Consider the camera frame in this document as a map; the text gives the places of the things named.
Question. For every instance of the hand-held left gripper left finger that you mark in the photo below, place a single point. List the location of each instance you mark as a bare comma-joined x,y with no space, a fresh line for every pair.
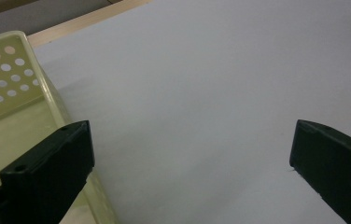
46,168

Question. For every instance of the white board sheet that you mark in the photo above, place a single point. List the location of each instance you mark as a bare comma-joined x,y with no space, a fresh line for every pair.
195,93

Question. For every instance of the yellow-green perforated plastic basket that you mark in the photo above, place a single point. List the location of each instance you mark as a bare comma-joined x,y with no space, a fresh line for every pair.
8,130

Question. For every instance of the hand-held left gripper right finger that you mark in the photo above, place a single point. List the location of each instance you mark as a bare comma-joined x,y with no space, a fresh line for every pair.
338,168

